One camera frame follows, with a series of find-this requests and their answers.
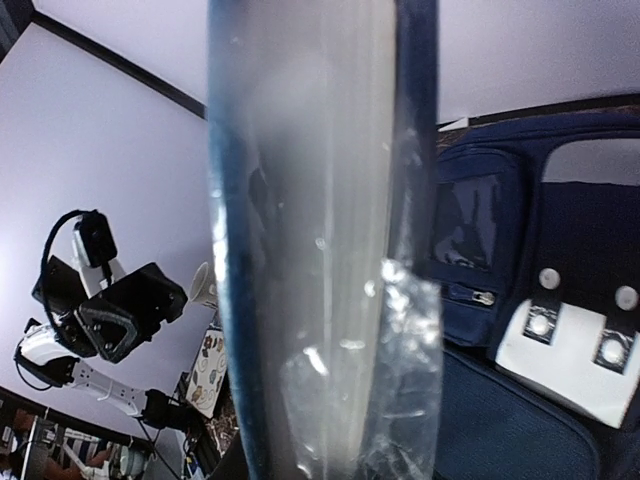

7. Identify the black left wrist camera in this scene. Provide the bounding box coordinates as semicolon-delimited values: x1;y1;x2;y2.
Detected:
74;210;118;268

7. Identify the cream floral mug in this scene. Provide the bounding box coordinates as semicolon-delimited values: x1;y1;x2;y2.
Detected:
188;262;217;309

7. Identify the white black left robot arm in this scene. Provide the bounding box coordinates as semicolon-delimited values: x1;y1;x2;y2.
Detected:
14;256;201;433

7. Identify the navy blue backpack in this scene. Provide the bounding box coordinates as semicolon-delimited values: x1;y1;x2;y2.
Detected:
427;112;639;479

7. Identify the dark blue hardcover book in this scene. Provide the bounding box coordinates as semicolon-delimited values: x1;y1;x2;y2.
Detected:
207;1;443;479

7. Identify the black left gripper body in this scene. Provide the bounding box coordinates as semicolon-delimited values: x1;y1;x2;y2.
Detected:
32;256;187;363

